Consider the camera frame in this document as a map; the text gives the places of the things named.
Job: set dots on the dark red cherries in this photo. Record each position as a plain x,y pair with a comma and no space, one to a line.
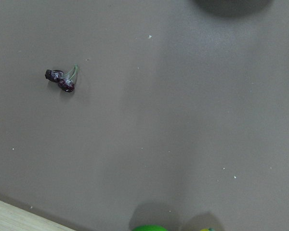
65,81

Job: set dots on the green lime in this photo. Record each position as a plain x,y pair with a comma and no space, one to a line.
149,228

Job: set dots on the wooden cutting board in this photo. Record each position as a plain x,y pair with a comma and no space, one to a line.
15,219

